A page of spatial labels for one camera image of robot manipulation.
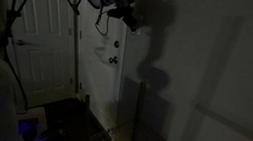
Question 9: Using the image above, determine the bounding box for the white door with lever handle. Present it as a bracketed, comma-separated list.
[0, 0, 89, 116]

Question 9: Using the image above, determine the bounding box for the thin black camera cable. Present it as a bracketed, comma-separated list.
[0, 0, 46, 114]

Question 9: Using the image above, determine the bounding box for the purple box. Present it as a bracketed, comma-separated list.
[12, 102, 52, 141]

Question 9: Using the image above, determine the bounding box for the chrome wire shelf rack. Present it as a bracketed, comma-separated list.
[78, 72, 200, 141]

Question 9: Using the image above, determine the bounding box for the silver round door knob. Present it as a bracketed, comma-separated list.
[107, 55, 119, 66]

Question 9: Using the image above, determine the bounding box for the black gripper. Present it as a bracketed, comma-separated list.
[115, 3, 144, 34]

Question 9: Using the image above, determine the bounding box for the silver lever door handle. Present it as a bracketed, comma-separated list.
[15, 38, 34, 49]

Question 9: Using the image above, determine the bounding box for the black cable connector block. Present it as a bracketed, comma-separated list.
[106, 6, 126, 21]

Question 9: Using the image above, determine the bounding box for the white door with round knob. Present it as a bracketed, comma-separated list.
[57, 0, 135, 132]

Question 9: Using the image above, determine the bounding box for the blue item in box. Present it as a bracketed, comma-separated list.
[15, 116, 43, 141]

